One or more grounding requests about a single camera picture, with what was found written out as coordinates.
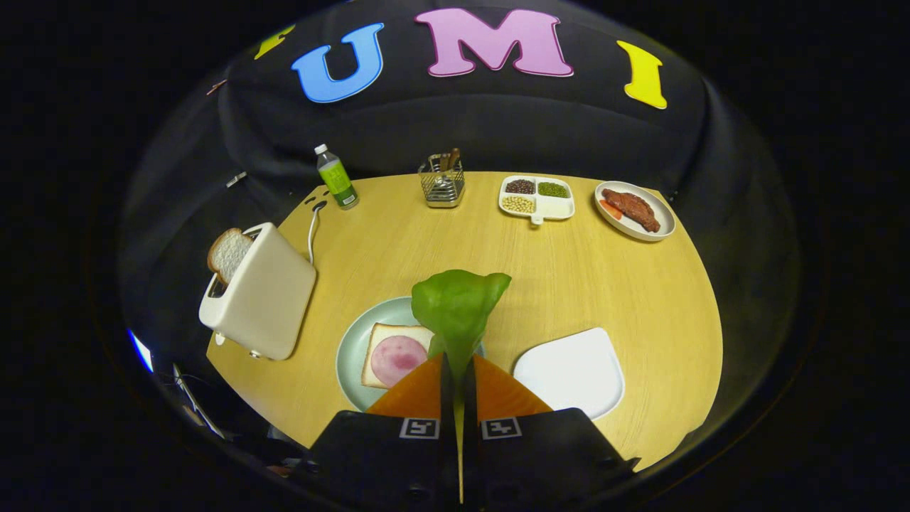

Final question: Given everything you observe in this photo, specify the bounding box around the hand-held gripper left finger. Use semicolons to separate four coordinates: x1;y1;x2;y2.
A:
302;353;459;509

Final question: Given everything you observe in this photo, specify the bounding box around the white toast slice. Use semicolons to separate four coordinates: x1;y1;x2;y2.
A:
360;323;436;390

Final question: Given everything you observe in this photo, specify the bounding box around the white rounded square plate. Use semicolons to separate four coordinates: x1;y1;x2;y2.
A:
513;327;626;421

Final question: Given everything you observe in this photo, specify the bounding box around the white toaster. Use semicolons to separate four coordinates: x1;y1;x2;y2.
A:
198;222;318;361

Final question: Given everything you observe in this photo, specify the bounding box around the white toaster cable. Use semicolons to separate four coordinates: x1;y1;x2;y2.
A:
307;201;328;265

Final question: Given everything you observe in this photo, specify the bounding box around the brown meat piece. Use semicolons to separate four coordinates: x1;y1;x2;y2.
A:
601;188;661;233

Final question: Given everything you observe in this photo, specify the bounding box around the green label drink bottle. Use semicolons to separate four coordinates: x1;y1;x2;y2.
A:
314;144;360;210

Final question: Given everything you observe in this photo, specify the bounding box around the pale green round plate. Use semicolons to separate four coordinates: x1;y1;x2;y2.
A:
335;296;486;413

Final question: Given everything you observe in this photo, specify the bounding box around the white round meat plate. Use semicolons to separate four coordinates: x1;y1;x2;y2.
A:
594;180;676;242

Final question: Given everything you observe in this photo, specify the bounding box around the white divided bean dish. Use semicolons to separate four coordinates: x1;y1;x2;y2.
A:
498;175;576;225

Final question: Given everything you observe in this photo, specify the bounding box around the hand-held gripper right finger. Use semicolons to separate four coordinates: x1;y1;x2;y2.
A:
462;353;641;509

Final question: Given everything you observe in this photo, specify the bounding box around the brown crust bread slice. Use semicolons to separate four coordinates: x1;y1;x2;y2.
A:
207;228;255;285

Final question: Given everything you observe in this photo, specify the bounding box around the pink ham slice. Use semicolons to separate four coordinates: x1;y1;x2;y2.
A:
370;335;429;388

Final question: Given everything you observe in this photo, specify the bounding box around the green lettuce leaf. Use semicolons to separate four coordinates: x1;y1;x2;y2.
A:
411;269;513;385

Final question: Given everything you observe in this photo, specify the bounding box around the metal wire utensil holder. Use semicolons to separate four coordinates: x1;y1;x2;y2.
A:
417;148;466;209

